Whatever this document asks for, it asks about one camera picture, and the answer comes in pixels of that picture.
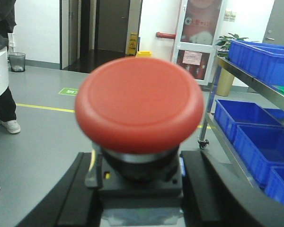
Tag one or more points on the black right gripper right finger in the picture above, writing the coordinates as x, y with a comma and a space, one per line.
214, 196

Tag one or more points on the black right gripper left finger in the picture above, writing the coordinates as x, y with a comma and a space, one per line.
69, 203

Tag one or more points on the red mushroom push button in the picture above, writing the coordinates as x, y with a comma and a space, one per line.
137, 112

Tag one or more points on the blue bin cart lower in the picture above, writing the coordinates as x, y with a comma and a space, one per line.
229, 114

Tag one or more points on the potted plant gold pot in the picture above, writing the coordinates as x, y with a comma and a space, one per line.
226, 79

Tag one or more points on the blue bin on cart top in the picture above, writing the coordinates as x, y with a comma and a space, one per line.
264, 62

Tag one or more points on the yellow wet floor sign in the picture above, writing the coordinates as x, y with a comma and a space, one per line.
132, 44

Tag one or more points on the wire mesh waste bin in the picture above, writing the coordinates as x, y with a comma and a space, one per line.
17, 61

